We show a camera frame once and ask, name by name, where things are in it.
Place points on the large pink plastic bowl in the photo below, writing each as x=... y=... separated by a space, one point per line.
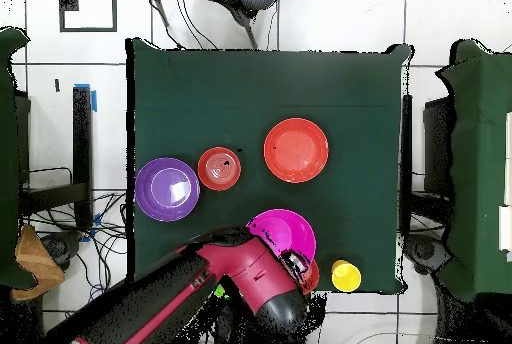
x=296 y=232

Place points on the large orange plastic bowl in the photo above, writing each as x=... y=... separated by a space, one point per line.
x=296 y=152

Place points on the purple plastic bowl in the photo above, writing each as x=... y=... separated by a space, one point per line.
x=146 y=200

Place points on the brown cardboard piece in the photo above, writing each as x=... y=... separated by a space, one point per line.
x=36 y=264

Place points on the light orange plastic cup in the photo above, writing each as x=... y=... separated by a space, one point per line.
x=336 y=262

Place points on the black stand base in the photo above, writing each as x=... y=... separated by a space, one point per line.
x=424 y=250
x=64 y=246

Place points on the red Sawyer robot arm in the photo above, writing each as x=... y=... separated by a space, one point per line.
x=248 y=268

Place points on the blue tape strip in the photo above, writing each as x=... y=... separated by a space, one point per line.
x=94 y=102

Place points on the green plastic cup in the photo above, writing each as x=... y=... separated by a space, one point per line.
x=220 y=292

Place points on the black metal frame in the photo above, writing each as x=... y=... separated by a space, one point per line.
x=82 y=140

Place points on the dark green tablecloth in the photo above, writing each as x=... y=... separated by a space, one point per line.
x=224 y=92
x=8 y=160
x=480 y=160

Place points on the yellow plastic cup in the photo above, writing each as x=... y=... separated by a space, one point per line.
x=347 y=278

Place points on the small orange plastic bowl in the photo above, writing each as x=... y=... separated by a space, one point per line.
x=314 y=278
x=212 y=178

